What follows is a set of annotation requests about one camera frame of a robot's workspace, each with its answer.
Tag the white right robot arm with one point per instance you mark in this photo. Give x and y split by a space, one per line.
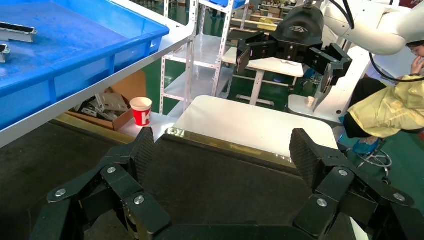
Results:
381 30

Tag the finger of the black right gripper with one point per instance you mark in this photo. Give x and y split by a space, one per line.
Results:
331 61
258 46

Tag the blue plastic tray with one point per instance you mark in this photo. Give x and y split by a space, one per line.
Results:
82 43

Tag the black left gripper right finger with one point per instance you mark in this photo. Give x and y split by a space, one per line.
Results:
344 188

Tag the yellow cloth on workbench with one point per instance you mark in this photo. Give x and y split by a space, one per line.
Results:
266 24

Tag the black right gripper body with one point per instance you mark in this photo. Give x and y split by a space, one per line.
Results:
298 30

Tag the grey metal channel part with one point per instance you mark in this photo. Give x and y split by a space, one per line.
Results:
20 35
4 54

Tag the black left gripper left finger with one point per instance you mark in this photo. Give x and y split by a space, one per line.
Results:
112 185

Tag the black-haired person yellow coat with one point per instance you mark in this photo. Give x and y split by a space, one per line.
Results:
387 106

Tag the white square side table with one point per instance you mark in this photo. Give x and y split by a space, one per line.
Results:
248 122

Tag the dark background workbench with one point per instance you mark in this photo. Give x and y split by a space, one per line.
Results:
255 26

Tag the red white paper cup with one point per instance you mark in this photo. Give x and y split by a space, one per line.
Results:
141 116

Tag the small beige object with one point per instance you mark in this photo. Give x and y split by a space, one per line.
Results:
310 101

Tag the brown cardboard box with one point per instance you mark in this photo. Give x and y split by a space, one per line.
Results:
132 86

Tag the white small board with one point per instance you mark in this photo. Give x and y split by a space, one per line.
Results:
162 124

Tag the grey metal brackets pile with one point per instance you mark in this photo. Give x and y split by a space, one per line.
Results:
112 101

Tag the blue bin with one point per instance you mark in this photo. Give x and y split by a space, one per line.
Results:
228 3

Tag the white background table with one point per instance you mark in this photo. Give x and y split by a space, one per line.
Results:
265 68

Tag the white metal storage rack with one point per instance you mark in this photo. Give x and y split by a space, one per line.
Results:
205 49

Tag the white perforated shelf post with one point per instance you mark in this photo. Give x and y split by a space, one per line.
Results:
189 73

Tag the black container with brass rim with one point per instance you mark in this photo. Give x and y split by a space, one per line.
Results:
215 185

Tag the chrome swivel stool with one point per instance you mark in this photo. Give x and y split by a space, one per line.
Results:
385 181

